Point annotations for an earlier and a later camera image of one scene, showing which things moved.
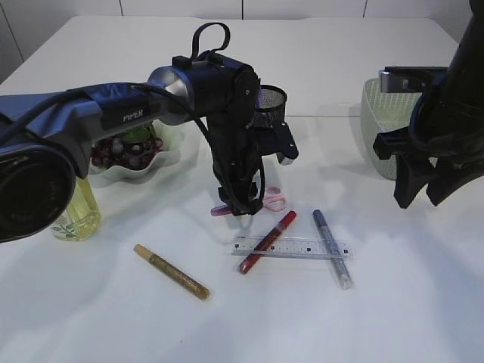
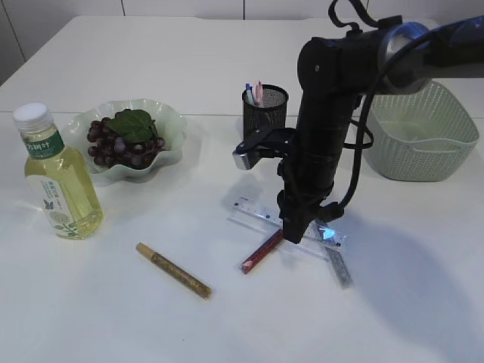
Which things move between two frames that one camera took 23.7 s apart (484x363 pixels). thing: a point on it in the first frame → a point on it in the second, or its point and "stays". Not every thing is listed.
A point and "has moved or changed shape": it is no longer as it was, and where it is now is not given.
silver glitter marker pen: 332,252 stays
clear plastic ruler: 254,246 → 249,210
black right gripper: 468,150 → 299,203
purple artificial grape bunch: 128,150 stays
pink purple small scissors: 273,200 has moved or changed shape
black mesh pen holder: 271,110 stays
